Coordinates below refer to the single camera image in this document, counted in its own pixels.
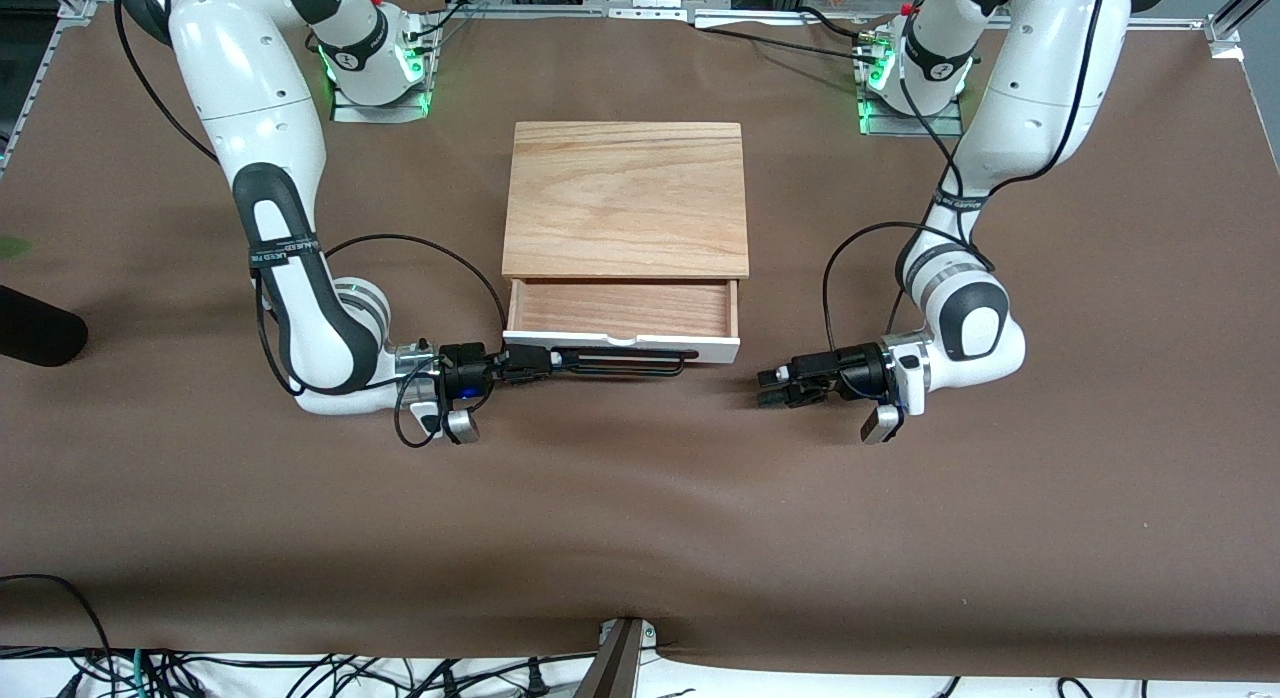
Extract white drawer with black handle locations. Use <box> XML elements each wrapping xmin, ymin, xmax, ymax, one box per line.
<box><xmin>502</xmin><ymin>276</ymin><xmax>742</xmax><ymax>381</ymax></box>

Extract wooden drawer cabinet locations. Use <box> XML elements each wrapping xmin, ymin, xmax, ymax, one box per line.
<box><xmin>501</xmin><ymin>121</ymin><xmax>751</xmax><ymax>281</ymax></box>

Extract brown table cover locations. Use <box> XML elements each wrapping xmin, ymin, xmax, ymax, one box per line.
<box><xmin>0</xmin><ymin>0</ymin><xmax>1280</xmax><ymax>676</ymax></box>

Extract black cylinder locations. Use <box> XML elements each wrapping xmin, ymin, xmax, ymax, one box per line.
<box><xmin>0</xmin><ymin>283</ymin><xmax>89</xmax><ymax>367</ymax></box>

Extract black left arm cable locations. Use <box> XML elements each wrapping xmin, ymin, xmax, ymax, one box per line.
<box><xmin>822</xmin><ymin>0</ymin><xmax>1111</xmax><ymax>374</ymax></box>

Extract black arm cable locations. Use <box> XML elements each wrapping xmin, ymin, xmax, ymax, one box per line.
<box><xmin>822</xmin><ymin>0</ymin><xmax>1111</xmax><ymax>374</ymax></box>
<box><xmin>115</xmin><ymin>0</ymin><xmax>508</xmax><ymax>449</ymax></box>

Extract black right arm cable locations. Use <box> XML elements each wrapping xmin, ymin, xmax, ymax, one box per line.
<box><xmin>115</xmin><ymin>0</ymin><xmax>508</xmax><ymax>449</ymax></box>

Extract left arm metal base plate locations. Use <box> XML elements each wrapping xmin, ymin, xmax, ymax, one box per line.
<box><xmin>860</xmin><ymin>96</ymin><xmax>967</xmax><ymax>136</ymax></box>

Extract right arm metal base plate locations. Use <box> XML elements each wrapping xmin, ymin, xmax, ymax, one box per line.
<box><xmin>330</xmin><ymin>78</ymin><xmax>438</xmax><ymax>123</ymax></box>

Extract metal table clamp bracket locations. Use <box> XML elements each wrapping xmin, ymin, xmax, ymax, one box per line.
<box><xmin>575</xmin><ymin>618</ymin><xmax>659</xmax><ymax>698</ymax></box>

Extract black cable on table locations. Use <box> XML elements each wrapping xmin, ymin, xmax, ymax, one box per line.
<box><xmin>700</xmin><ymin>23</ymin><xmax>866</xmax><ymax>57</ymax></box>
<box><xmin>797</xmin><ymin>6</ymin><xmax>881</xmax><ymax>41</ymax></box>

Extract aluminium table frame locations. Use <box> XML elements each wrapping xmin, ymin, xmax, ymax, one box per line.
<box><xmin>0</xmin><ymin>0</ymin><xmax>1280</xmax><ymax>169</ymax></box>

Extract black looped floor cable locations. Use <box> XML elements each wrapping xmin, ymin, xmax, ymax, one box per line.
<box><xmin>0</xmin><ymin>575</ymin><xmax>116</xmax><ymax>679</ymax></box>

